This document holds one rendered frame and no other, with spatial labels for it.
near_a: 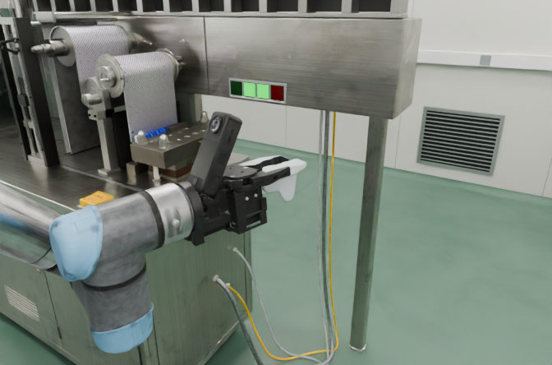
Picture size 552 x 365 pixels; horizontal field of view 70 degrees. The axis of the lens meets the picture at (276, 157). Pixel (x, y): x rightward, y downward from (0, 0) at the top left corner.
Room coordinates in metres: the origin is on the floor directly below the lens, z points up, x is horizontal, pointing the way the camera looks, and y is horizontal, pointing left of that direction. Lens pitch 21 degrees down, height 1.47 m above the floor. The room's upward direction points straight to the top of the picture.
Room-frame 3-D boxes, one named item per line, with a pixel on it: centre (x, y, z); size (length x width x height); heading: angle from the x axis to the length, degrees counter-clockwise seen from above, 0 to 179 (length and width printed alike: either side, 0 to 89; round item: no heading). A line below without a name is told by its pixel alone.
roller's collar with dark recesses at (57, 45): (1.48, 0.80, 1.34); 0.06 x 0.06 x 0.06; 59
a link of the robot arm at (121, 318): (0.42, 0.21, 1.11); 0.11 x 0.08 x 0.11; 41
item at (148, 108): (1.45, 0.46, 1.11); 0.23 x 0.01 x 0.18; 149
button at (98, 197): (1.09, 0.55, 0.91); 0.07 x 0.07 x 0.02; 59
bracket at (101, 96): (1.36, 0.62, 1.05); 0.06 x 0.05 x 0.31; 149
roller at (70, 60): (1.62, 0.72, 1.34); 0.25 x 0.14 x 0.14; 149
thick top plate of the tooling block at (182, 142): (1.42, 0.33, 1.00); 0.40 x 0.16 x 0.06; 149
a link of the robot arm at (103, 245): (0.41, 0.20, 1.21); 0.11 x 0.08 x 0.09; 131
